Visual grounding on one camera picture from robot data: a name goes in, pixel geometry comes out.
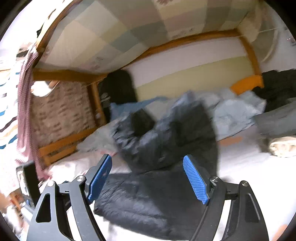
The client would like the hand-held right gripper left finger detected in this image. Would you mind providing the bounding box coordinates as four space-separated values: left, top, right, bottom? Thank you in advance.
26 153 113 241

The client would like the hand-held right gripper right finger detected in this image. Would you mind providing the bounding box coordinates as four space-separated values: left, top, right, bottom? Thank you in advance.
183 155 270 241

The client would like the black down jacket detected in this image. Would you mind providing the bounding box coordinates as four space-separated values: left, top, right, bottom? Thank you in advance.
94 91 220 240

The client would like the striped white cloth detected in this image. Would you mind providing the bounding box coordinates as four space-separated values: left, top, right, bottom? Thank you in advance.
0 56 26 151

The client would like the light blue duvet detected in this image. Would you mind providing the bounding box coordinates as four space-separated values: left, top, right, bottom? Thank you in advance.
77 89 266 152

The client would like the blue pillow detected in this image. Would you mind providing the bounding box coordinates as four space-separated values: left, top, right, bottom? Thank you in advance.
110 96 167 116

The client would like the brown plaid curtain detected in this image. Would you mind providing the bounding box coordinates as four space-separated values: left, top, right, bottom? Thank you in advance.
30 80 97 149

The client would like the checked hanging shirt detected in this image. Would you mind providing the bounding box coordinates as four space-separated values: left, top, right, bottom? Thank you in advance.
16 45 49 182

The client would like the black garment bag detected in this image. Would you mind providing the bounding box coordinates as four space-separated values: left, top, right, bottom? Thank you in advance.
98 70 139 123

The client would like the white folded cloth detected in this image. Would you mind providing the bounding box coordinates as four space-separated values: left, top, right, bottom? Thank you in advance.
268 136 296 158

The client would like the grey folded jacket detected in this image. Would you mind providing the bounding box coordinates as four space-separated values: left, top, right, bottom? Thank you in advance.
253 97 296 139

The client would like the orange pillow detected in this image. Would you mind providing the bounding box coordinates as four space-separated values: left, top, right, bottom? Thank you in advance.
230 75 264 94

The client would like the black padded coat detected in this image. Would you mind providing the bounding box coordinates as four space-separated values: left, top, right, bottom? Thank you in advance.
253 70 296 106

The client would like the pastel checked mattress sheet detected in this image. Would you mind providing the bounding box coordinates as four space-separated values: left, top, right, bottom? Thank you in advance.
35 0 266 75

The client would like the white mosquito net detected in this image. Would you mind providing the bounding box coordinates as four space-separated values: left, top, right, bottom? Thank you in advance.
238 0 292 61

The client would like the wooden bunk bed frame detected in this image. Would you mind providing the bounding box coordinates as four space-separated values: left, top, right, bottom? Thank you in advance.
32 0 262 167

